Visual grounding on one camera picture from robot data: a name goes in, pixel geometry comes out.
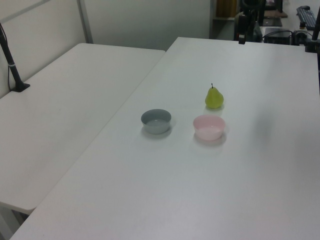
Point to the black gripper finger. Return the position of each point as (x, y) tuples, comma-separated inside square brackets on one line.
[(257, 31), (242, 30)]

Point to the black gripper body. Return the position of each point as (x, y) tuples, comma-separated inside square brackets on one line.
[(250, 8)]

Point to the green pear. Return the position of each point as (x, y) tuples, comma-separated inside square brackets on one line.
[(214, 99)]

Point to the pink bowl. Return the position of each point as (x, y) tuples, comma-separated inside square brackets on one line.
[(209, 127)]

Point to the grey bowl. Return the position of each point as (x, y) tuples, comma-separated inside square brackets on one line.
[(156, 121)]

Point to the black computer box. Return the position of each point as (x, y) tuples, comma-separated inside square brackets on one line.
[(277, 36)]

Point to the yellow cabinet panel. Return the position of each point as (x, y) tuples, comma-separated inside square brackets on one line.
[(225, 8)]

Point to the black keyboard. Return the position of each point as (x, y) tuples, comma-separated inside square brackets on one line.
[(307, 16)]

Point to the black clamp stand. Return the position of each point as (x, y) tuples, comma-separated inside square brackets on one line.
[(313, 40)]

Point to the white side table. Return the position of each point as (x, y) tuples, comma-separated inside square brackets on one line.
[(62, 112)]

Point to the grey partition frame post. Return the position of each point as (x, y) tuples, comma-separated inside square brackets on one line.
[(86, 21)]

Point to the black camera stand pole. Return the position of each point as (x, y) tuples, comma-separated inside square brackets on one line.
[(10, 63)]

